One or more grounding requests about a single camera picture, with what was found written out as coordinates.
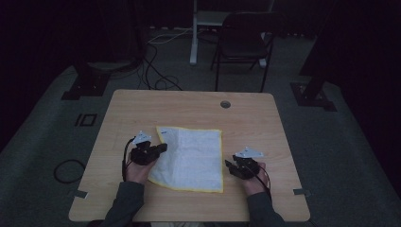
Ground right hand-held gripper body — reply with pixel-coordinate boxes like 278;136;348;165
233;146;265;181

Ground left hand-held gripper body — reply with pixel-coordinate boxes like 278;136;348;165
129;130;156;166

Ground white cloth with yellow trim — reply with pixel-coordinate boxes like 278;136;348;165
148;125;225;194

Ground person's left hand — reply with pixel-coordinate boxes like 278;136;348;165
125;157;159;185

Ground person's right hand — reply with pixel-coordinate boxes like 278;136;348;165
241;162;271;197

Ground grey tape strip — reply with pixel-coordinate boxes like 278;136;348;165
292;187;312;197
68;189;89;200

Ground grey round stand base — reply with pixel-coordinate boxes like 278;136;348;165
86;60;140;73

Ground black folding chair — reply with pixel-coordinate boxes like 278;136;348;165
210;11;287;94

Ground left hand-held gripper cable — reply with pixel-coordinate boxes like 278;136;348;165
121;136;137;183

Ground hand-held gripper cable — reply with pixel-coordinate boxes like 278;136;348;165
248;165;273;201
121;136;137;183

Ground right hand-held gripper cable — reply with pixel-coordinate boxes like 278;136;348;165
248;165;273;201

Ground black floor cables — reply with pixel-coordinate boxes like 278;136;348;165
136;42;184;92

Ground black stand with base plate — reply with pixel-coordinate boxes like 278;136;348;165
289;0;338;113
61;60;112;101

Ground black cable loop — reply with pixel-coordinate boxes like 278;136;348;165
53;158;86;184

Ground white floor cable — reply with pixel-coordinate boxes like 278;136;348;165
147;26;194;45

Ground white desk frame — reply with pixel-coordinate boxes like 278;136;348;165
189;0;276;69

